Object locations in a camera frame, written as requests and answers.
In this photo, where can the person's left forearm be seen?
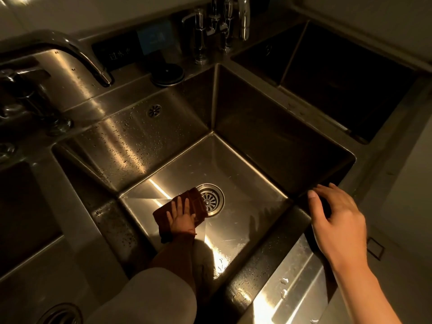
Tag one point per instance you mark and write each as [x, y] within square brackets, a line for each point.
[177, 256]

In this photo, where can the person's left thumb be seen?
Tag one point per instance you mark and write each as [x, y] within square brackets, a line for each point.
[193, 218]

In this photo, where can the side sink drain strainer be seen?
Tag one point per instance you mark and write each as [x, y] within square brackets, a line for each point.
[60, 314]

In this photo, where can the stainless steel side sink basin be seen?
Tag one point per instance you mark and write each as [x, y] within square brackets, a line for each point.
[27, 215]

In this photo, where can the shallow dark sink basin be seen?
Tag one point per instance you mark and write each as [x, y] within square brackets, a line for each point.
[330, 80]

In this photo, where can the person's left middle finger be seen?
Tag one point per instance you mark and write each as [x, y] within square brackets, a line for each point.
[180, 205]

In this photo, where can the round metal drain strainer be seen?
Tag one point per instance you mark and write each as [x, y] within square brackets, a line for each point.
[212, 199]

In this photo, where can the person's right hand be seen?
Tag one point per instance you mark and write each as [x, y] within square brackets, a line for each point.
[342, 229]

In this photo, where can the tall chrome faucet spout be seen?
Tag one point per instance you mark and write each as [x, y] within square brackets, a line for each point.
[243, 16]

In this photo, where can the person's left little finger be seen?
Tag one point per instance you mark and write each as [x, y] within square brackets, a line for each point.
[168, 215]

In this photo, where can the blue label card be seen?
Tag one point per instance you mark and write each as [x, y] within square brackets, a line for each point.
[155, 37]

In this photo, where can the square floor socket cover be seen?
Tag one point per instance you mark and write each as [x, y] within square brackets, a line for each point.
[375, 248]

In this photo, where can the round black lid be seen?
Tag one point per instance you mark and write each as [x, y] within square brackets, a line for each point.
[167, 74]

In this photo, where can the brown cleaning cloth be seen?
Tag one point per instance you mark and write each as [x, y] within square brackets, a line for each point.
[162, 217]

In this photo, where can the person's right forearm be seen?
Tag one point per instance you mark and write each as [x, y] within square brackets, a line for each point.
[362, 296]

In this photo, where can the person's right thumb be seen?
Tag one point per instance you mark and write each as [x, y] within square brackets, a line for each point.
[314, 207]

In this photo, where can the large curved chrome faucet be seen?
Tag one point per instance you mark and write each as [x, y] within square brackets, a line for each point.
[64, 47]

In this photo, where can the black sign plate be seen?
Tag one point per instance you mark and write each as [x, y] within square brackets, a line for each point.
[116, 53]

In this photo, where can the person's left hand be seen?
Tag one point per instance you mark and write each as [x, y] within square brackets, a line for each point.
[182, 224]

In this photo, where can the chrome soap dispenser pump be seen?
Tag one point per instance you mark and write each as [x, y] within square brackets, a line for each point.
[199, 33]

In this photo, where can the large stainless steel sink basin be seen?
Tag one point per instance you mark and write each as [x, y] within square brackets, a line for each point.
[236, 158]

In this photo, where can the small chrome twin tap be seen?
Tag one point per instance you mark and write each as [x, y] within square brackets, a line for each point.
[223, 23]

